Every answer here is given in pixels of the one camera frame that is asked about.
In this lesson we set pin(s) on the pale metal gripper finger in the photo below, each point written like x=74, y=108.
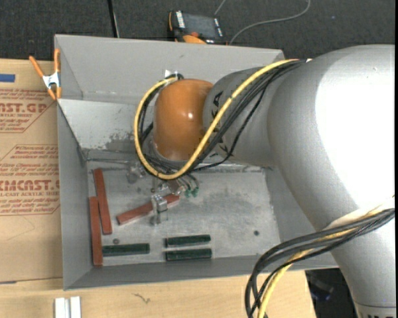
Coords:
x=155, y=207
x=163, y=206

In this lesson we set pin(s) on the red-brown block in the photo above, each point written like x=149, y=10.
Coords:
x=136, y=214
x=95, y=234
x=103, y=200

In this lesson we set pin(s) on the dark green flat block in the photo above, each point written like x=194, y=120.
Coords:
x=189, y=254
x=126, y=249
x=187, y=240

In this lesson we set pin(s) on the grey metal bin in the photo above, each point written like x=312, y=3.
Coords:
x=219, y=217

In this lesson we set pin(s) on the brown cardboard board red print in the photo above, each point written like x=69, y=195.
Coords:
x=26, y=177

